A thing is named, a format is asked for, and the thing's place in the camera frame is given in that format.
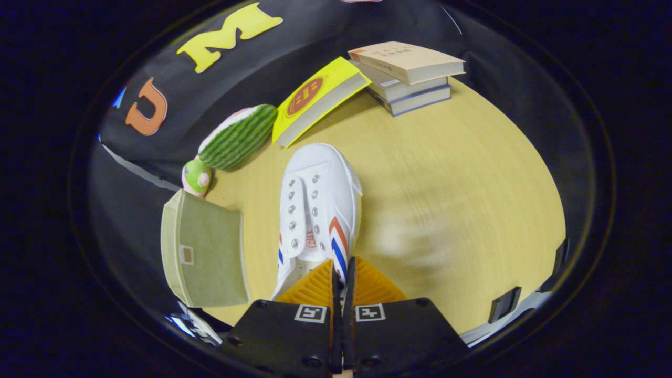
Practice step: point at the watermelon slice plush toy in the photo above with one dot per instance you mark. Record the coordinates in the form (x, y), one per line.
(239, 137)

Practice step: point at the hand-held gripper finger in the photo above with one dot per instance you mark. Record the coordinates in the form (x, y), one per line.
(348, 325)
(336, 325)

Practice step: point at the yellow book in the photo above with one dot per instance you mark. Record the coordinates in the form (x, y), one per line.
(315, 97)

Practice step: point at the green fabric storage box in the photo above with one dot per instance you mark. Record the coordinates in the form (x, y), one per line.
(210, 252)

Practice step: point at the dark blue book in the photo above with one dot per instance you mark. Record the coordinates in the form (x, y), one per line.
(420, 103)

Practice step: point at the blue white object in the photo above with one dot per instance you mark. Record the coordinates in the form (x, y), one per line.
(194, 323)

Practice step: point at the beige book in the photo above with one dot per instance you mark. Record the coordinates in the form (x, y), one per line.
(409, 60)

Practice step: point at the white canvas shoe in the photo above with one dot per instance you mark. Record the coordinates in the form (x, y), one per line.
(320, 178)

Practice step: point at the green and pink plush toy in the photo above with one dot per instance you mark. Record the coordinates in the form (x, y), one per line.
(197, 177)

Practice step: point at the grey book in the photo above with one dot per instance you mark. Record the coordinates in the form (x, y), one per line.
(409, 89)

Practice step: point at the black block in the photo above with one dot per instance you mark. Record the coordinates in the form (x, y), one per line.
(556, 265)
(504, 304)

